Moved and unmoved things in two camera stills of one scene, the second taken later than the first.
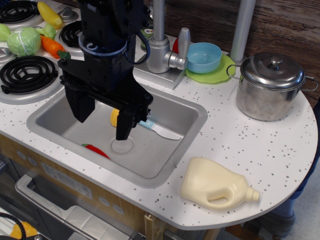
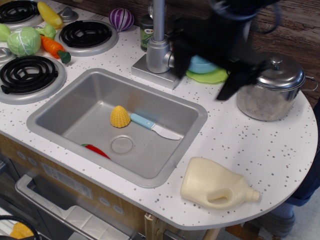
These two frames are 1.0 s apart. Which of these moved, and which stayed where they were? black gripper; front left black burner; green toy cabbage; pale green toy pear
Moved: black gripper
Stayed: pale green toy pear; green toy cabbage; front left black burner
